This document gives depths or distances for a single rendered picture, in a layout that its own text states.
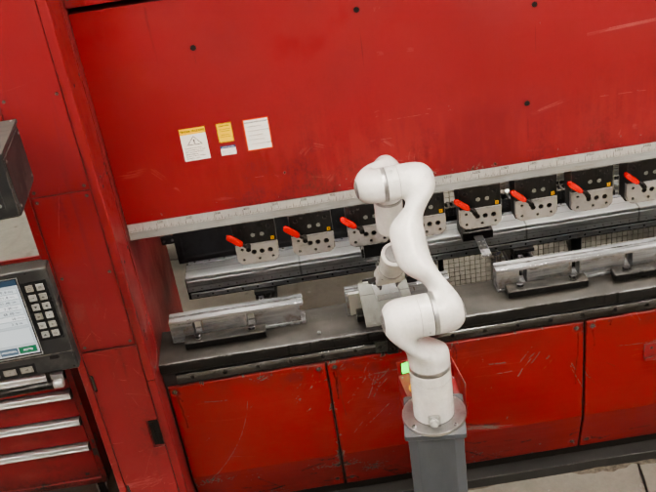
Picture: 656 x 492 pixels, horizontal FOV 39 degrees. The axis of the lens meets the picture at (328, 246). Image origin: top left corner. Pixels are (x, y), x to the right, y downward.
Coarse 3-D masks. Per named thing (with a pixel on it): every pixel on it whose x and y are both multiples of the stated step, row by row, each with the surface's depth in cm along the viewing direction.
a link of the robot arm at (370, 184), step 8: (376, 160) 275; (384, 160) 271; (392, 160) 273; (368, 168) 264; (376, 168) 263; (360, 176) 261; (368, 176) 260; (376, 176) 259; (384, 176) 259; (360, 184) 260; (368, 184) 259; (376, 184) 259; (384, 184) 259; (360, 192) 260; (368, 192) 259; (376, 192) 259; (384, 192) 259; (360, 200) 264; (368, 200) 261; (376, 200) 261; (384, 200) 262
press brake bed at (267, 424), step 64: (512, 320) 339; (576, 320) 342; (640, 320) 343; (192, 384) 340; (256, 384) 342; (320, 384) 345; (384, 384) 347; (512, 384) 353; (576, 384) 356; (640, 384) 359; (192, 448) 355; (256, 448) 358; (320, 448) 361; (384, 448) 364; (512, 448) 375; (576, 448) 383; (640, 448) 381
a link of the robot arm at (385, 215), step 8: (400, 200) 284; (376, 208) 286; (384, 208) 283; (392, 208) 283; (400, 208) 286; (376, 216) 288; (384, 216) 285; (392, 216) 285; (376, 224) 291; (384, 224) 288; (384, 232) 290
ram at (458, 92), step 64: (128, 0) 284; (192, 0) 280; (256, 0) 282; (320, 0) 284; (384, 0) 285; (448, 0) 287; (512, 0) 289; (576, 0) 291; (640, 0) 293; (128, 64) 288; (192, 64) 290; (256, 64) 292; (320, 64) 294; (384, 64) 296; (448, 64) 298; (512, 64) 300; (576, 64) 302; (640, 64) 304; (128, 128) 299; (320, 128) 305; (384, 128) 307; (448, 128) 309; (512, 128) 311; (576, 128) 313; (640, 128) 315; (128, 192) 310; (192, 192) 312; (256, 192) 315; (320, 192) 317
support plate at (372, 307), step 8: (360, 288) 337; (368, 288) 336; (400, 288) 334; (360, 296) 333; (368, 296) 332; (368, 304) 328; (376, 304) 327; (384, 304) 327; (368, 312) 323; (376, 312) 323; (368, 320) 319; (376, 320) 319
